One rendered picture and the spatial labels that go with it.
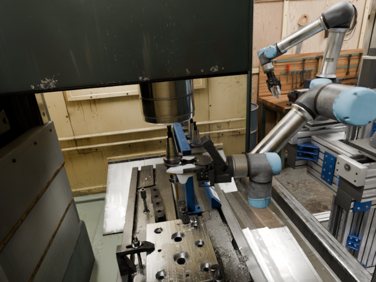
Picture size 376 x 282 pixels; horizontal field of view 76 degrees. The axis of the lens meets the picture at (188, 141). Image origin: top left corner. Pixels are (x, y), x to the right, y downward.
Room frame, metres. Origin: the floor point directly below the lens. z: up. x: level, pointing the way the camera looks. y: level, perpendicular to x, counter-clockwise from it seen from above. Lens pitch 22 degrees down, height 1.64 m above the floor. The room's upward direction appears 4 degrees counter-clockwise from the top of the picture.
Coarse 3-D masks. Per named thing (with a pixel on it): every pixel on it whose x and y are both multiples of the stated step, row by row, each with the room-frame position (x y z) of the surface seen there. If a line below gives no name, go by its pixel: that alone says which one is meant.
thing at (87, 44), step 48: (0, 0) 0.54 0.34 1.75; (48, 0) 0.55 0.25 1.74; (96, 0) 0.56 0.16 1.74; (144, 0) 0.57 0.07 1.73; (192, 0) 0.59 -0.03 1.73; (240, 0) 0.60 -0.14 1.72; (0, 48) 0.54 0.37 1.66; (48, 48) 0.55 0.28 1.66; (96, 48) 0.56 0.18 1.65; (144, 48) 0.57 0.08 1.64; (192, 48) 0.59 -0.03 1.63; (240, 48) 0.60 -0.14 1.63; (0, 96) 0.54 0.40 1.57
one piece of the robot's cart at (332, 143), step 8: (312, 136) 1.37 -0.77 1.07; (320, 136) 1.36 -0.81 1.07; (328, 136) 1.35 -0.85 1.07; (336, 136) 1.34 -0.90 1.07; (320, 144) 1.29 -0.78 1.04; (328, 144) 1.23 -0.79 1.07; (336, 144) 1.22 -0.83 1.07; (344, 144) 1.21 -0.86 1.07; (320, 152) 1.28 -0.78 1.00; (328, 152) 1.22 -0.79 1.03; (336, 152) 1.18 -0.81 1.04; (344, 152) 1.12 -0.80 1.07; (352, 152) 1.11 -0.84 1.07; (320, 160) 1.27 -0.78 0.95; (336, 160) 1.17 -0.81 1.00; (312, 168) 1.33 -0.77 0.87; (320, 168) 1.26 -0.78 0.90; (312, 176) 1.32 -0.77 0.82; (320, 176) 1.25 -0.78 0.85; (336, 176) 1.15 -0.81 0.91; (328, 184) 1.18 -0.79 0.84; (336, 192) 1.13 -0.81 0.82
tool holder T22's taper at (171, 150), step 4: (168, 140) 0.69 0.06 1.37; (172, 140) 0.69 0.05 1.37; (168, 144) 0.69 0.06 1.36; (172, 144) 0.69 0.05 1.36; (176, 144) 0.70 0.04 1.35; (168, 148) 0.69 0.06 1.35; (172, 148) 0.68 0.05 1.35; (176, 148) 0.69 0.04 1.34; (168, 152) 0.68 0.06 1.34; (172, 152) 0.68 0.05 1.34; (176, 152) 0.69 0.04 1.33; (168, 156) 0.68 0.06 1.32; (172, 156) 0.68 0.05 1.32; (176, 156) 0.68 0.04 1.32
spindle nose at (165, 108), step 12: (144, 84) 0.64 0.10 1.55; (156, 84) 0.62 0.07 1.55; (168, 84) 0.62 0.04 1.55; (180, 84) 0.63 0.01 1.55; (192, 84) 0.68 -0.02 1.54; (144, 96) 0.64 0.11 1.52; (156, 96) 0.62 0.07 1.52; (168, 96) 0.62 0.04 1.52; (180, 96) 0.63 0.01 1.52; (192, 96) 0.67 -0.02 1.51; (144, 108) 0.65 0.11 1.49; (156, 108) 0.63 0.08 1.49; (168, 108) 0.62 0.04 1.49; (180, 108) 0.63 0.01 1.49; (192, 108) 0.67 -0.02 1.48; (144, 120) 0.66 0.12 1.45; (156, 120) 0.63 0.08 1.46; (168, 120) 0.62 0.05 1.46; (180, 120) 0.63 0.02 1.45
